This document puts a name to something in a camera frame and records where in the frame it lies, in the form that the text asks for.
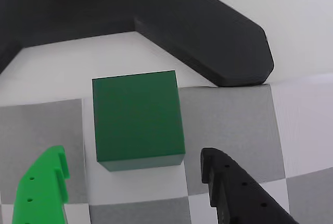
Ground dark green cube dice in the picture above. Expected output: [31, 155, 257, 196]
[92, 70, 186, 172]

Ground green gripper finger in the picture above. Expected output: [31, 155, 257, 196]
[11, 145, 71, 224]

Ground grey checkerboard mat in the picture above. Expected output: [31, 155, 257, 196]
[0, 83, 333, 224]

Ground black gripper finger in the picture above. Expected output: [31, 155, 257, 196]
[200, 147, 300, 224]

